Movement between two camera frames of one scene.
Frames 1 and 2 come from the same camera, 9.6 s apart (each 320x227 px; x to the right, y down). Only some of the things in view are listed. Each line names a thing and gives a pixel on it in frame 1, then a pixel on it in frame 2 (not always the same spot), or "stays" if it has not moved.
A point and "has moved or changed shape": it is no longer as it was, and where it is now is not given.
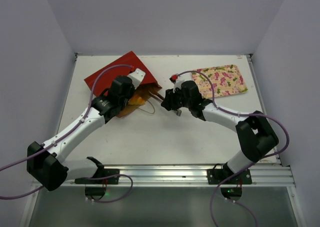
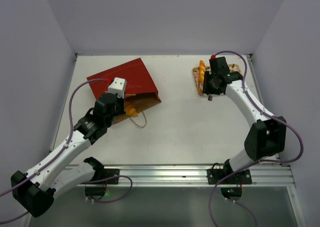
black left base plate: (101, 173) stays
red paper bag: (140, 93) has moved or changed shape
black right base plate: (215, 176) stays
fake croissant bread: (136, 100) -> (130, 111)
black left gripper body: (126, 98) -> (119, 107)
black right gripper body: (169, 101) -> (207, 83)
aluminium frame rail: (264, 175) stays
